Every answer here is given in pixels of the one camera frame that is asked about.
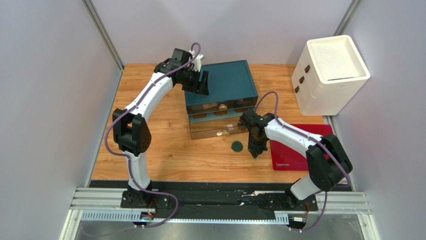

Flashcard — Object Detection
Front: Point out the dark green ridged lid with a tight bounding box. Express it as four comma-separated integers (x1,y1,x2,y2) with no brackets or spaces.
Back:
231,141,244,152

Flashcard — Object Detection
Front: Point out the red mirror case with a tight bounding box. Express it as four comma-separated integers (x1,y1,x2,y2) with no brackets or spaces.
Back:
269,124,334,171

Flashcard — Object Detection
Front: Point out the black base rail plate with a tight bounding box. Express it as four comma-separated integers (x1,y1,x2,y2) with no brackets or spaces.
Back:
120,189,319,216

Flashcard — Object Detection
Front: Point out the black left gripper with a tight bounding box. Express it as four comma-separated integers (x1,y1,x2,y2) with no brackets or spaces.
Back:
178,68,209,97

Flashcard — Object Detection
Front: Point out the clear drawer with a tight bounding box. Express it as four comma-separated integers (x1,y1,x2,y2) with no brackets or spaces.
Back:
188,110,247,140

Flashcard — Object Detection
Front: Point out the teal drawer organizer box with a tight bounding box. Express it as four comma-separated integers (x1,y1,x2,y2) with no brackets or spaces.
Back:
184,59,259,115

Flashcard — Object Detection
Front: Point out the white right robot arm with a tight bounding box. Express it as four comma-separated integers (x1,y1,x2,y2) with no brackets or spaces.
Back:
238,110,353,209

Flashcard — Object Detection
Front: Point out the white foam drawer cabinet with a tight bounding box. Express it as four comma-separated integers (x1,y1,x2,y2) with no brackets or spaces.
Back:
291,35,371,116

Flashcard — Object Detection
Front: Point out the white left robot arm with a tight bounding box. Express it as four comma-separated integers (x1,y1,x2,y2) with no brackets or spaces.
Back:
108,48,209,208

